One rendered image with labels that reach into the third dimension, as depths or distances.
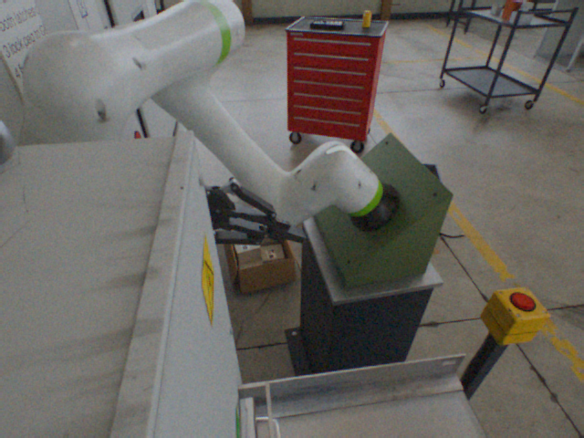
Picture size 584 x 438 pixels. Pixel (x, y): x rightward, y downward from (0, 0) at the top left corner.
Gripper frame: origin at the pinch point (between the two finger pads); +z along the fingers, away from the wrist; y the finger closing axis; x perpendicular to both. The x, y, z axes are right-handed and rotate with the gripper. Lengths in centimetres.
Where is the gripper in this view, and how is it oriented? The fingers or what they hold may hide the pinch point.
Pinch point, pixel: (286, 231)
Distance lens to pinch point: 63.9
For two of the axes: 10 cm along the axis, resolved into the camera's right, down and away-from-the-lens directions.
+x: -2.7, -5.7, 7.8
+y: 4.6, -7.8, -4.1
